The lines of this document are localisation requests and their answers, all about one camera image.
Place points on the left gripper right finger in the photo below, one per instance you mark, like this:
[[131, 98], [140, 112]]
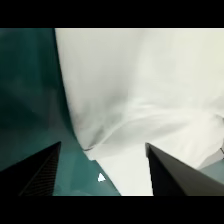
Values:
[[176, 178]]

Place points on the pale cream garment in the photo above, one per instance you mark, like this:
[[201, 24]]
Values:
[[143, 93]]

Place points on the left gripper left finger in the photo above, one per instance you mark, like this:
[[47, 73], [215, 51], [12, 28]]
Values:
[[31, 176]]

